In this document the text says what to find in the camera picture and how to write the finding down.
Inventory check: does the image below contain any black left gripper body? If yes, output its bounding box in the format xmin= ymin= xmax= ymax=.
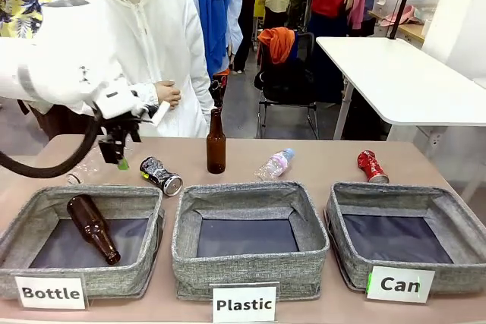
xmin=99 ymin=108 xmax=153 ymax=146

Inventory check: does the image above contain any brown glass bottle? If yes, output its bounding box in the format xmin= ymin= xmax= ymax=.
xmin=67 ymin=194 xmax=122 ymax=266
xmin=206 ymin=108 xmax=227 ymax=175

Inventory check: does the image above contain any clear plastic bottle blue cap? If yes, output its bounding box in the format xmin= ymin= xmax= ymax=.
xmin=254 ymin=147 xmax=296 ymax=182

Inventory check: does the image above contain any crushed red can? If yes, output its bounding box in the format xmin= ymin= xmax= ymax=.
xmin=356 ymin=149 xmax=390 ymax=184

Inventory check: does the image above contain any crushed black can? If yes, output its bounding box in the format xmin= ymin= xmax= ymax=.
xmin=139 ymin=156 xmax=184 ymax=197

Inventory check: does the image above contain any grey fabric basket bottle label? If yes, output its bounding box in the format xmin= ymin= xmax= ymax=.
xmin=0 ymin=184 xmax=166 ymax=300

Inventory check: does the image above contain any grey fabric basket plastic label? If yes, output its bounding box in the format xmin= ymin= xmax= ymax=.
xmin=171 ymin=181 xmax=330 ymax=301

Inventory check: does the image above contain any white sign reading Can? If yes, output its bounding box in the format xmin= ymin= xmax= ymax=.
xmin=365 ymin=265 xmax=437 ymax=304

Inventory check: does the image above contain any grey fabric basket can label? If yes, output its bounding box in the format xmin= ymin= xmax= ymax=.
xmin=323 ymin=181 xmax=486 ymax=295

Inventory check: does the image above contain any person's right hand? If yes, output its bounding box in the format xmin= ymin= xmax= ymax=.
xmin=155 ymin=80 xmax=182 ymax=109

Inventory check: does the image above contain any person in white hoodie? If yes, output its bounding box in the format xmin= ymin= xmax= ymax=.
xmin=49 ymin=0 xmax=216 ymax=139

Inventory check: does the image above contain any white sign reading Bottle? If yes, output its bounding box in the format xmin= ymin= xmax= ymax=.
xmin=14 ymin=273 xmax=90 ymax=310

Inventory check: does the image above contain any person in blue clothes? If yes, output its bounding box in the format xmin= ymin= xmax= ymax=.
xmin=153 ymin=0 xmax=245 ymax=79

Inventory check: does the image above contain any black chair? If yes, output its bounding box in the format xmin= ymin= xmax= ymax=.
xmin=253 ymin=30 xmax=320 ymax=140

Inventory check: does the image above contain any orange cloth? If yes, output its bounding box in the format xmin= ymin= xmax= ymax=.
xmin=257 ymin=27 xmax=297 ymax=65

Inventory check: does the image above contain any white sign reading Plastic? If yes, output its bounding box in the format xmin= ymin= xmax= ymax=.
xmin=210 ymin=282 xmax=280 ymax=324

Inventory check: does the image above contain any white table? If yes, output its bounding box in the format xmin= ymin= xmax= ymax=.
xmin=315 ymin=36 xmax=486 ymax=141

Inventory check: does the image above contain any pink cloth on desk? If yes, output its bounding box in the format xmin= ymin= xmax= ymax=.
xmin=380 ymin=5 xmax=421 ymax=27

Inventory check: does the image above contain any wooden desk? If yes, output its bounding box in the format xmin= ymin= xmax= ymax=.
xmin=367 ymin=11 xmax=427 ymax=45

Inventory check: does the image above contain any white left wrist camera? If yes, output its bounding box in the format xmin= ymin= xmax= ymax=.
xmin=150 ymin=100 xmax=171 ymax=127

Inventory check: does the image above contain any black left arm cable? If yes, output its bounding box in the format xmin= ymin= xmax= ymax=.
xmin=0 ymin=103 xmax=106 ymax=180

